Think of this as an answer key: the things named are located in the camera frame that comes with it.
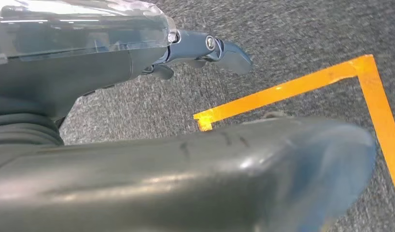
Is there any yellow floor tape square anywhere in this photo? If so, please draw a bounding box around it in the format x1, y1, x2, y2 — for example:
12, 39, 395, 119
193, 54, 395, 205

